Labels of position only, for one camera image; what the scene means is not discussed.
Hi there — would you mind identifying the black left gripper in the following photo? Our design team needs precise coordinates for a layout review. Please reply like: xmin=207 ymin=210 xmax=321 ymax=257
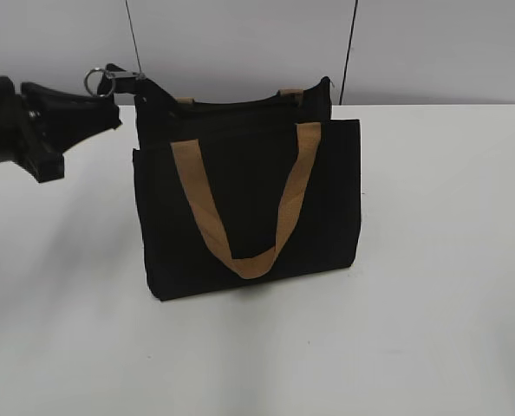
xmin=0 ymin=75 xmax=121 ymax=184

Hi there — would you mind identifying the tan front bag handle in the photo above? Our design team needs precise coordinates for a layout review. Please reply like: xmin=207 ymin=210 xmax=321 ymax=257
xmin=171 ymin=122 xmax=322 ymax=280

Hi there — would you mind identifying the tan bag handle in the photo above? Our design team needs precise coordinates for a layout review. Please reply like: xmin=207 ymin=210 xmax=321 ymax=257
xmin=171 ymin=122 xmax=322 ymax=280
xmin=175 ymin=88 xmax=304 ymax=106

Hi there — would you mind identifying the left thin black cable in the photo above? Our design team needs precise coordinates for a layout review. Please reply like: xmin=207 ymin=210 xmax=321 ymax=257
xmin=126 ymin=0 xmax=145 ymax=75

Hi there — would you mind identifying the thin black cable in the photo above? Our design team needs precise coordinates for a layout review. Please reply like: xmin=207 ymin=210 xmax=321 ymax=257
xmin=126 ymin=0 xmax=145 ymax=75
xmin=338 ymin=0 xmax=359 ymax=106

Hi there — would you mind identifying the tan rear bag handle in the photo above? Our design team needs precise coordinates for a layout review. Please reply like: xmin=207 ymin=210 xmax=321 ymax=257
xmin=175 ymin=88 xmax=304 ymax=106

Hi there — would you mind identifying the right thin black cable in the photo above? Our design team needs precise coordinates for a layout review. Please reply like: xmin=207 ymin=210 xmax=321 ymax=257
xmin=338 ymin=0 xmax=359 ymax=106

